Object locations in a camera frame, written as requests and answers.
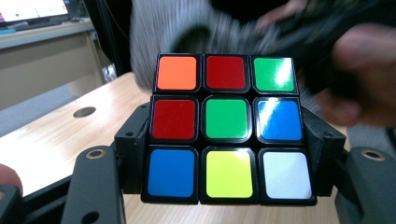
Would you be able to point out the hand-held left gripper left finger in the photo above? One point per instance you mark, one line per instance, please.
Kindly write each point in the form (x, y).
(132, 146)

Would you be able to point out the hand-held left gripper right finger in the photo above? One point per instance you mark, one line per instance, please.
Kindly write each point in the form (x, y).
(323, 149)

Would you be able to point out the multicoloured puzzle cube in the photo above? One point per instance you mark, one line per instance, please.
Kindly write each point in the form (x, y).
(229, 118)

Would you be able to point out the grey cloth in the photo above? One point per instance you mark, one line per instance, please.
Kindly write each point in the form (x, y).
(162, 28)

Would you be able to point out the dark round table grommet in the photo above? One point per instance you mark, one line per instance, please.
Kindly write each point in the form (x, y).
(84, 112)

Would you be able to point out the black metal stand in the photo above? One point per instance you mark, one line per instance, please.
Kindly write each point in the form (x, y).
(106, 31)

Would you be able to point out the dark keyboard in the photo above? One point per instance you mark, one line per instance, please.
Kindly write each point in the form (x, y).
(37, 25)

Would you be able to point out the computer monitor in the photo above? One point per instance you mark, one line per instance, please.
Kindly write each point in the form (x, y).
(31, 9)

